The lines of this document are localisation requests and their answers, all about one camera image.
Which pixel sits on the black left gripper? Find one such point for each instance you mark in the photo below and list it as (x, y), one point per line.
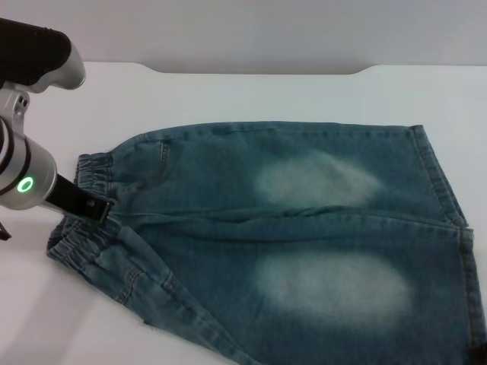
(74, 199)

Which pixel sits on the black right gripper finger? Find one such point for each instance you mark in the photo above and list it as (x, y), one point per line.
(480, 355)

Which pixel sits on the blue denim shorts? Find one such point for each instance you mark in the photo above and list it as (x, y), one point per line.
(266, 235)

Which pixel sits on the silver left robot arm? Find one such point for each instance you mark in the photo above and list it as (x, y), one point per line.
(30, 178)

